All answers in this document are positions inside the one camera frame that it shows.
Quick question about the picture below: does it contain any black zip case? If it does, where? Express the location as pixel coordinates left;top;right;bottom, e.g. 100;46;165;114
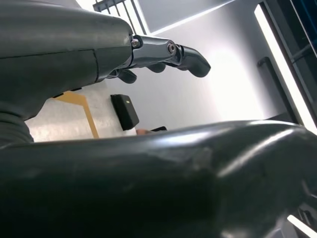
111;94;140;131

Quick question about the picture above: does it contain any steel workbench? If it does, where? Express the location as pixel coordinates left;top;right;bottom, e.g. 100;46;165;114
25;82;137;143

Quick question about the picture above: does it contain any blue metal shelf rack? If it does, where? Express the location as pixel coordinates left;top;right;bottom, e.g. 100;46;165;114
290;0;317;60

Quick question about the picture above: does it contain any ceiling light strip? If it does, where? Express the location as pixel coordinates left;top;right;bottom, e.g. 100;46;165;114
254;3;317;135

